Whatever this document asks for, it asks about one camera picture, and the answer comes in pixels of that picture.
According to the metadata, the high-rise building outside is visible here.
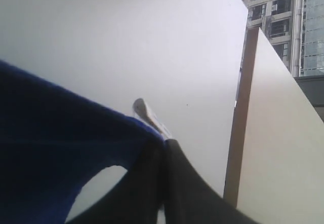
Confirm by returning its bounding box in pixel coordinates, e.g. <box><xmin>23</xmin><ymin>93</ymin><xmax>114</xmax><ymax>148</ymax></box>
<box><xmin>242</xmin><ymin>0</ymin><xmax>323</xmax><ymax>77</ymax></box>

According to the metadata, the white towel label tag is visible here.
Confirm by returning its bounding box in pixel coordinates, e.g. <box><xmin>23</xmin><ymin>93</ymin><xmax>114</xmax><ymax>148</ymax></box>
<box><xmin>132</xmin><ymin>98</ymin><xmax>172</xmax><ymax>139</ymax></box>

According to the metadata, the blue terry towel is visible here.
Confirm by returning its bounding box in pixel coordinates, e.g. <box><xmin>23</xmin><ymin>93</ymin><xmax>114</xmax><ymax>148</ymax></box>
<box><xmin>1</xmin><ymin>62</ymin><xmax>163</xmax><ymax>223</ymax></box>

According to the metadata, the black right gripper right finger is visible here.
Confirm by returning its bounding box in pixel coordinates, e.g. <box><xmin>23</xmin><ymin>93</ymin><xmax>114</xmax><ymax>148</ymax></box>
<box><xmin>161</xmin><ymin>139</ymin><xmax>256</xmax><ymax>224</ymax></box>

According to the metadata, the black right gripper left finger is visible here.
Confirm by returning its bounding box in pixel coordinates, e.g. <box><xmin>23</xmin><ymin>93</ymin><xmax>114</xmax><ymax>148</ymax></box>
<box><xmin>69</xmin><ymin>137</ymin><xmax>165</xmax><ymax>223</ymax></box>

